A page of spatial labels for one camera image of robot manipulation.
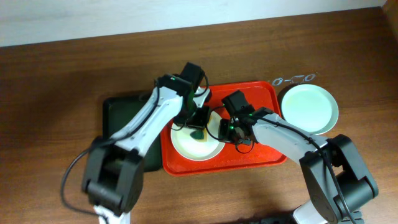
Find green and yellow sponge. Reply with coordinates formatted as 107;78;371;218
190;129;205;140

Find light green plate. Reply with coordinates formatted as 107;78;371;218
277;84;339;135

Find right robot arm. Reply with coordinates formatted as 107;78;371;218
219;90;379;224

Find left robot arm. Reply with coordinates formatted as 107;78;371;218
81;62;211;223

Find black plastic tray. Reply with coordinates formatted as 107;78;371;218
103;95;162;172

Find white plate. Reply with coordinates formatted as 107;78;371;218
170;124;225;161

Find red plastic tray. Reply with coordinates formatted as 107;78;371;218
160;81;287;176

